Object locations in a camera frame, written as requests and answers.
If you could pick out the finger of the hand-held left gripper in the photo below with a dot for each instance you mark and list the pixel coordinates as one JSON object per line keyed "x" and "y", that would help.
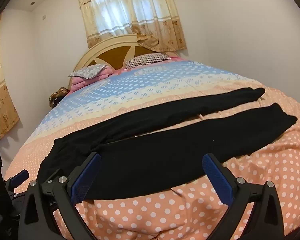
{"x": 19, "y": 176}

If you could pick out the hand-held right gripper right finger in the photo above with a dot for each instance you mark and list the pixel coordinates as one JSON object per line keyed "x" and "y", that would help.
{"x": 217, "y": 177}

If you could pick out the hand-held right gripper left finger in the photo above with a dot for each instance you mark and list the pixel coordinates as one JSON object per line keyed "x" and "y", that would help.
{"x": 86, "y": 177}

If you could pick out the black pants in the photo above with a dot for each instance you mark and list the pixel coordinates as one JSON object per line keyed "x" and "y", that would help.
{"x": 145, "y": 160}

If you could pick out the beige floral window curtain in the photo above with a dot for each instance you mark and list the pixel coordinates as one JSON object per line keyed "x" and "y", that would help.
{"x": 130, "y": 17}
{"x": 0, "y": 92}

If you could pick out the brown patterned bag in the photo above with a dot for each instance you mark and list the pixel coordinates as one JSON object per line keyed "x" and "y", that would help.
{"x": 58, "y": 95}

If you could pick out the pink folded blanket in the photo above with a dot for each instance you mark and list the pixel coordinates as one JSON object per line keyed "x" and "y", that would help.
{"x": 90, "y": 80}

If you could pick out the grey patterned pillow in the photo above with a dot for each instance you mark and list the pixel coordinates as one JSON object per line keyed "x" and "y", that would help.
{"x": 88, "y": 71}

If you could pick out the cream and brown headboard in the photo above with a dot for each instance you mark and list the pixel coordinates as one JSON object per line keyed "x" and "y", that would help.
{"x": 115, "y": 55}

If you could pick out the striped pillow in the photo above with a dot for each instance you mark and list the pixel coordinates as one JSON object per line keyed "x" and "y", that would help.
{"x": 146, "y": 59}

